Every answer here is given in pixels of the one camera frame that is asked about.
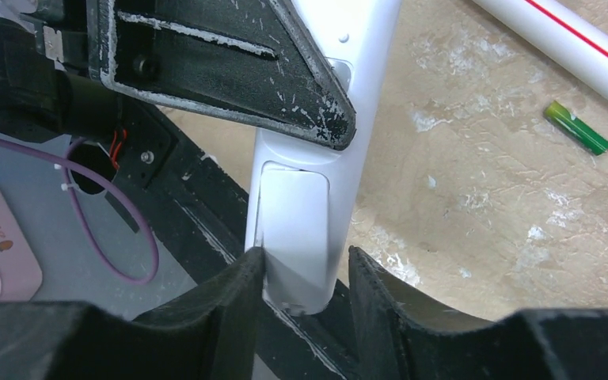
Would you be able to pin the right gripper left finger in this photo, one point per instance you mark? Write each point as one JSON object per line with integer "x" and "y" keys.
{"x": 209, "y": 332}

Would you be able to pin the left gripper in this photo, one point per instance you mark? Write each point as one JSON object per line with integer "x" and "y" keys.
{"x": 39, "y": 102}

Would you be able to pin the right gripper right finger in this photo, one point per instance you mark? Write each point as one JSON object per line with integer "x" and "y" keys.
{"x": 403, "y": 333}

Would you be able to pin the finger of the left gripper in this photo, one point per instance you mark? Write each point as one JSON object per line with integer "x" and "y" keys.
{"x": 251, "y": 62}

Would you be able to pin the white remote control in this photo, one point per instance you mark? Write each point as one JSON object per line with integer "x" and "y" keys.
{"x": 355, "y": 36}

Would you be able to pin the white battery cover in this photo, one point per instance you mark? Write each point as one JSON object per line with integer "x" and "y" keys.
{"x": 293, "y": 229}

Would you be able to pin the pink box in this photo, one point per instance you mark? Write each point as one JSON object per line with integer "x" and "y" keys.
{"x": 0, "y": 246}

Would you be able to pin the green AA battery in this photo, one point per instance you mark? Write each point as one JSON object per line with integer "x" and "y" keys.
{"x": 573, "y": 126}

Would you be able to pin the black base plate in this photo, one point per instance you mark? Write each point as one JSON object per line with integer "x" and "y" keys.
{"x": 199, "y": 213}

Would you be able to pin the white PVC pipe frame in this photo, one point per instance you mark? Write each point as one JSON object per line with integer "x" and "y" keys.
{"x": 567, "y": 39}

